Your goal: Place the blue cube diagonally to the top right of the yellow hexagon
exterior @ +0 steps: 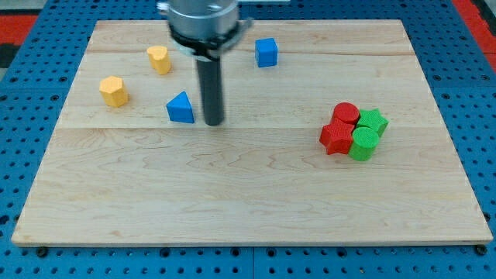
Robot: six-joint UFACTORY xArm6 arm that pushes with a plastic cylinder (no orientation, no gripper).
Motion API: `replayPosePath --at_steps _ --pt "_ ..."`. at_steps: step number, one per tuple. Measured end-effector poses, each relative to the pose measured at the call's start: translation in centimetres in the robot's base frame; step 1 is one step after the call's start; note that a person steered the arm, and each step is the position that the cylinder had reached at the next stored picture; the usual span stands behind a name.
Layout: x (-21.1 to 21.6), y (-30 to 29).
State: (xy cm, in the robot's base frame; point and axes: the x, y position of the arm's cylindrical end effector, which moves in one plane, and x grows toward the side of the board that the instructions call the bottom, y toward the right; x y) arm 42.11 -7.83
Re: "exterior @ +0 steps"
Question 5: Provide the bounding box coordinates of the red star block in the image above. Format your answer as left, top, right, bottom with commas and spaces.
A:
319, 119, 355, 155

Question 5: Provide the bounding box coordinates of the green star block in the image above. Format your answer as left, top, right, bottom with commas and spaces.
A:
356, 108, 389, 137

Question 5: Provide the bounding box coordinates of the red cylinder block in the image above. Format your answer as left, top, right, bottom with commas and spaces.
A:
331, 102, 360, 125

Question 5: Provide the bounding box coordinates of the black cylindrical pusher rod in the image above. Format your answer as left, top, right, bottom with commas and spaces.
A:
197, 58, 225, 126

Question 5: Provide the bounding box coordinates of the blue triangle block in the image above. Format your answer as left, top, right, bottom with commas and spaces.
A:
166, 91, 195, 123

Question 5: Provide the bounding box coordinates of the light wooden board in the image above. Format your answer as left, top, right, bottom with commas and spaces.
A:
12, 19, 493, 247

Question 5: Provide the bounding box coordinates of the yellow heart block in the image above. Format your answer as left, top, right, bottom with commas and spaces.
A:
146, 46, 171, 75

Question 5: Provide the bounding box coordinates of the green cylinder block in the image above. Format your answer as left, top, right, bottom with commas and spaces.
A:
348, 127, 380, 161

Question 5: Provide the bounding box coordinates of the blue cube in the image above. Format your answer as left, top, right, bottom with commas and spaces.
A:
255, 37, 278, 67

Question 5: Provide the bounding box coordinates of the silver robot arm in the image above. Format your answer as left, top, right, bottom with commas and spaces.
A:
157, 0, 253, 62

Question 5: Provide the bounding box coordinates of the yellow hexagon block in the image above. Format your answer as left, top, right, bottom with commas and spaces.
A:
99, 76, 129, 108

